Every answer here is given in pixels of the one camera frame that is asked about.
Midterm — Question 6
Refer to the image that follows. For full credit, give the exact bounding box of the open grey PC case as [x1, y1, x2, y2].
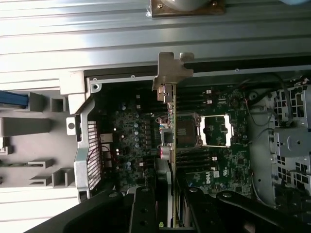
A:
[59, 58, 311, 233]

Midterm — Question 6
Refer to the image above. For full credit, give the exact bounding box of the CPU socket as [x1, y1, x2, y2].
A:
[176, 113, 204, 148]

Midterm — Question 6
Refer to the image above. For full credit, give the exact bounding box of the open metal socket cover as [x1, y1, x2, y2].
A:
[199, 114, 235, 148]

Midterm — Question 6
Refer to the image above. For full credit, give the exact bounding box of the green motherboard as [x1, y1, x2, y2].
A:
[97, 84, 253, 195]

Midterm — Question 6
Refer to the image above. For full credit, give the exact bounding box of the perforated metal drive cage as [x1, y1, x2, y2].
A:
[267, 82, 311, 207]

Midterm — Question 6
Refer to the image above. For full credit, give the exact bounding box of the grey plastic parts rack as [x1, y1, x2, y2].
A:
[0, 91, 78, 189]

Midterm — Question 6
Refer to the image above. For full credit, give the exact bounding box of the blue plastic disk caddy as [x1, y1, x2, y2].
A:
[0, 90, 29, 109]

